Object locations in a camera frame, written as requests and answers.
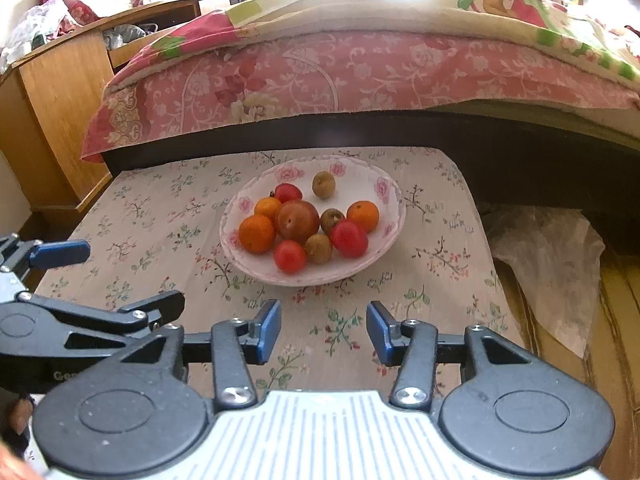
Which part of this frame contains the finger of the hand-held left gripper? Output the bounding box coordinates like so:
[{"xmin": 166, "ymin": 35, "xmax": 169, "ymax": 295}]
[
  {"xmin": 15, "ymin": 289, "xmax": 186, "ymax": 352},
  {"xmin": 0, "ymin": 233, "xmax": 92, "ymax": 281}
]

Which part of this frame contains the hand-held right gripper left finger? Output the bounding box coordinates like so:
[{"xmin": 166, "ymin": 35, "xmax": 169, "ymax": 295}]
[{"xmin": 120, "ymin": 299, "xmax": 283, "ymax": 411}]

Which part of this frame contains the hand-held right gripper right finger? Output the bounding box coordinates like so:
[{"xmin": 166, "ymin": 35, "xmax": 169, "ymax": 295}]
[{"xmin": 366, "ymin": 301, "xmax": 532, "ymax": 410}]

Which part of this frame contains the tan longan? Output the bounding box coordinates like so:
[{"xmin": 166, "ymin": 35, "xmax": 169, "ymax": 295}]
[
  {"xmin": 312, "ymin": 171, "xmax": 336, "ymax": 199},
  {"xmin": 304, "ymin": 233, "xmax": 334, "ymax": 264},
  {"xmin": 320, "ymin": 208, "xmax": 347, "ymax": 234}
]

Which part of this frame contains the orange mandarin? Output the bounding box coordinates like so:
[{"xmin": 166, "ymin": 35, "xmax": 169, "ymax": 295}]
[
  {"xmin": 238, "ymin": 214, "xmax": 277, "ymax": 255},
  {"xmin": 254, "ymin": 196, "xmax": 283, "ymax": 221},
  {"xmin": 346, "ymin": 200, "xmax": 381, "ymax": 234}
]

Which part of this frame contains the large reddish plum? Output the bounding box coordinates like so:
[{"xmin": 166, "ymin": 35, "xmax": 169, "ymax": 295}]
[{"xmin": 274, "ymin": 199, "xmax": 321, "ymax": 243}]

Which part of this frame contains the red cherry tomato with stem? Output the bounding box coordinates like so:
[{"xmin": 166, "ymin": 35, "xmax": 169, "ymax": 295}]
[{"xmin": 270, "ymin": 183, "xmax": 304, "ymax": 205}]

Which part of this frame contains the white pink-flowered plate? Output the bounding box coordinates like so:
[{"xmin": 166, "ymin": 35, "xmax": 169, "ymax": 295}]
[{"xmin": 219, "ymin": 155, "xmax": 407, "ymax": 287}]

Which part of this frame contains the person's left hand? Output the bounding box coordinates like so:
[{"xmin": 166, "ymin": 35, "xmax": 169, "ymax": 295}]
[{"xmin": 7, "ymin": 394, "xmax": 35, "ymax": 436}]

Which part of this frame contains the floral tablecloth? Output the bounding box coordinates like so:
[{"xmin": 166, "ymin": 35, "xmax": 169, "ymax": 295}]
[{"xmin": 22, "ymin": 146, "xmax": 526, "ymax": 461}]

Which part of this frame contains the wooden nightstand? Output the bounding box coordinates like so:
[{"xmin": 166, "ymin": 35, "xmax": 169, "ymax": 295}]
[{"xmin": 0, "ymin": 0, "xmax": 203, "ymax": 213}]

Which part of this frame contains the white plastic sheet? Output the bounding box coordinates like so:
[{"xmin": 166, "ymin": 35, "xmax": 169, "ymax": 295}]
[{"xmin": 480, "ymin": 202, "xmax": 607, "ymax": 358}]

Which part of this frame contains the white patterned cloth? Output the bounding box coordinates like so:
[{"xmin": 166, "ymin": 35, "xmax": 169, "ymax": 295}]
[{"xmin": 0, "ymin": 0, "xmax": 71, "ymax": 68}]

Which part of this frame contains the grey cloth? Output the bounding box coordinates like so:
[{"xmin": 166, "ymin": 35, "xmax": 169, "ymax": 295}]
[{"xmin": 102, "ymin": 22, "xmax": 161, "ymax": 51}]

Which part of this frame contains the pink floral quilt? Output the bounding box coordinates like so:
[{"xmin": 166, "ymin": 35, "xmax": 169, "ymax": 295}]
[{"xmin": 81, "ymin": 27, "xmax": 640, "ymax": 163}]

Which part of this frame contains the yellow-green patchwork blanket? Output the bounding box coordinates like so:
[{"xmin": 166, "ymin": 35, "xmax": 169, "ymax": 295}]
[{"xmin": 150, "ymin": 0, "xmax": 640, "ymax": 81}]

